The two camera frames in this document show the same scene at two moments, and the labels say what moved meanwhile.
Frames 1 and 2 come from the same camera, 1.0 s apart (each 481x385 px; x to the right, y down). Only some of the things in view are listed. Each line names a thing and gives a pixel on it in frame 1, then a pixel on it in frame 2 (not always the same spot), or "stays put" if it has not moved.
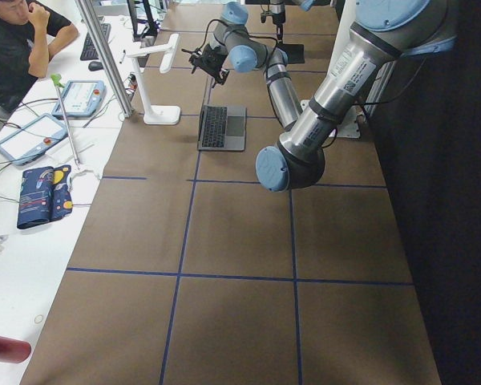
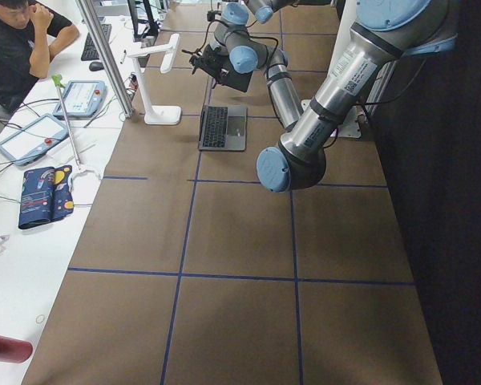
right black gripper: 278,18 to 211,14
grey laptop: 223,128 stays put
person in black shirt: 19,38 stays put
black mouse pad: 295,52 to 233,79
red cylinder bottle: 2,349 stays put
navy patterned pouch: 45,195 stays put
